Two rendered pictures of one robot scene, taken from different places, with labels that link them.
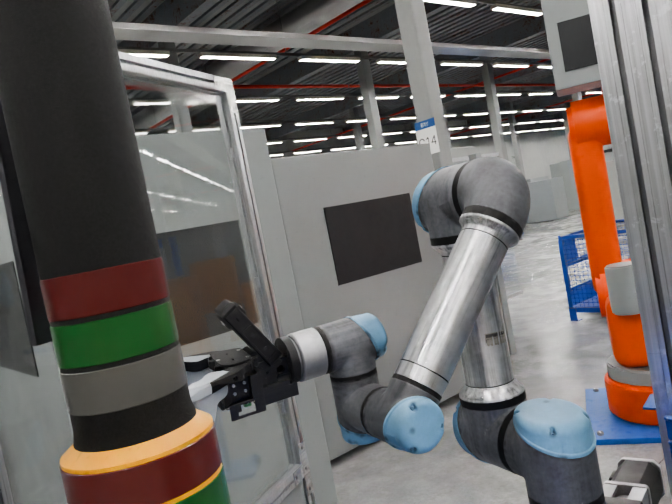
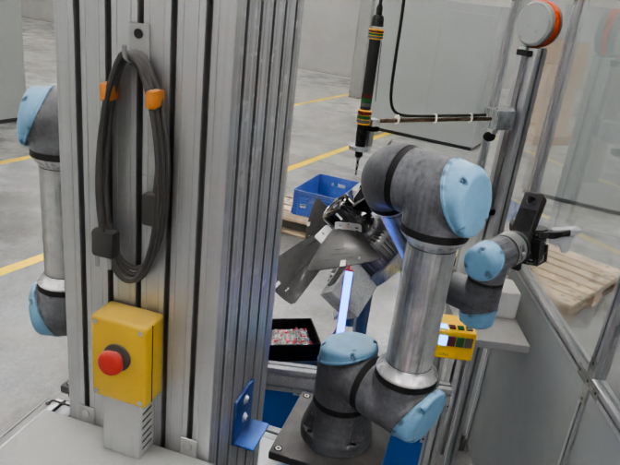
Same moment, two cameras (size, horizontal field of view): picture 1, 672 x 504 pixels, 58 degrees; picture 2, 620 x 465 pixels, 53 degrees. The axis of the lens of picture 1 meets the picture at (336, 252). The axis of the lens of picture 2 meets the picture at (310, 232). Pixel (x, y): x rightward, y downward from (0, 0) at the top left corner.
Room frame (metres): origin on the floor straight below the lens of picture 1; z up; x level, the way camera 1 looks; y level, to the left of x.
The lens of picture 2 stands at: (1.90, -0.80, 1.91)
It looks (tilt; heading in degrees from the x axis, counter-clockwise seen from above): 22 degrees down; 157
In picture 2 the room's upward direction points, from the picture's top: 7 degrees clockwise
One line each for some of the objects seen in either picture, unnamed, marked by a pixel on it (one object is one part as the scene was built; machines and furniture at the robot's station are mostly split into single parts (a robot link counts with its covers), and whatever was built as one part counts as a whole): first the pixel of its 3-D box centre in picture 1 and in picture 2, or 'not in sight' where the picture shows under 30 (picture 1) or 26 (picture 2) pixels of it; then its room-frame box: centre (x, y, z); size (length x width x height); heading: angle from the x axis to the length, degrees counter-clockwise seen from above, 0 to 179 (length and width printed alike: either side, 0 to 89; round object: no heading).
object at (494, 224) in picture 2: not in sight; (480, 273); (0.03, 0.77, 0.90); 0.08 x 0.06 x 1.80; 11
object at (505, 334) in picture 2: not in sight; (482, 319); (0.29, 0.62, 0.85); 0.36 x 0.24 x 0.03; 156
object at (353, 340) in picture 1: (348, 344); (490, 259); (0.96, 0.01, 1.43); 0.11 x 0.08 x 0.09; 116
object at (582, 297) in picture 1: (625, 265); not in sight; (6.88, -3.20, 0.49); 1.27 x 0.88 x 0.98; 130
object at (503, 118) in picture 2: not in sight; (499, 118); (0.05, 0.68, 1.54); 0.10 x 0.07 x 0.09; 101
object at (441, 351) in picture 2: not in sight; (443, 337); (0.62, 0.19, 1.02); 0.16 x 0.10 x 0.11; 66
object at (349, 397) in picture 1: (364, 406); (473, 297); (0.94, 0.00, 1.34); 0.11 x 0.08 x 0.11; 26
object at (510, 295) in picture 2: not in sight; (491, 294); (0.23, 0.67, 0.92); 0.17 x 0.16 x 0.11; 66
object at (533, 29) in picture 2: not in sight; (539, 24); (0.03, 0.77, 1.88); 0.16 x 0.07 x 0.16; 11
